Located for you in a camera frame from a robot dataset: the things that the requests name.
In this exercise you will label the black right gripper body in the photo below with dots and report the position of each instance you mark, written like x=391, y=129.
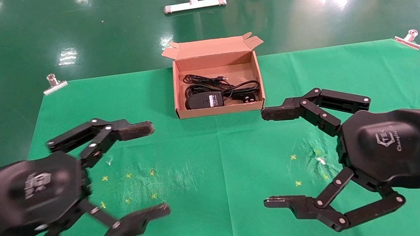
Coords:
x=392, y=146

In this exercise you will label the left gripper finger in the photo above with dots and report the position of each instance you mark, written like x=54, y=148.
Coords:
x=98, y=134
x=127, y=226

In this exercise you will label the green table cloth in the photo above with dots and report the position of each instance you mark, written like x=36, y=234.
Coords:
x=220, y=165

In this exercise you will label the brown cardboard box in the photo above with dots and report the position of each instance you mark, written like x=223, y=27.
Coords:
x=213, y=62

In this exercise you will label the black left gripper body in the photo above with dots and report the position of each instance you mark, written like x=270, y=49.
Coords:
x=37, y=193

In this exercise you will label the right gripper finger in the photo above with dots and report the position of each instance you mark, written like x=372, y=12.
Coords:
x=328, y=212
x=314, y=106

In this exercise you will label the silver binder clip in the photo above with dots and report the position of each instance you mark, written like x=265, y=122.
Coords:
x=408, y=39
x=53, y=85

